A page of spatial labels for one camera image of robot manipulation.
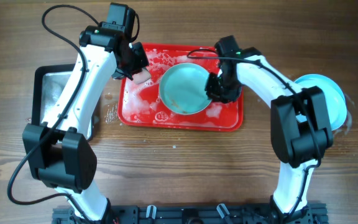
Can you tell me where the light blue plate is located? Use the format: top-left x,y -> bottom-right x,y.
295,74 -> 347,131
158,63 -> 211,115

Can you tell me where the red plastic tray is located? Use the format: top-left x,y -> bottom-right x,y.
117,43 -> 243,132

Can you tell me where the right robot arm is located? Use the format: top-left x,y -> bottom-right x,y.
205,35 -> 333,222

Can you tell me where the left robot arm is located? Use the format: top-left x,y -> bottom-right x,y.
22,3 -> 151,223

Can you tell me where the pink sponge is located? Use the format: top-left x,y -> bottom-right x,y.
132,70 -> 151,85

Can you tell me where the black foil-lined tray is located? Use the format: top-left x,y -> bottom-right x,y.
30,63 -> 98,144

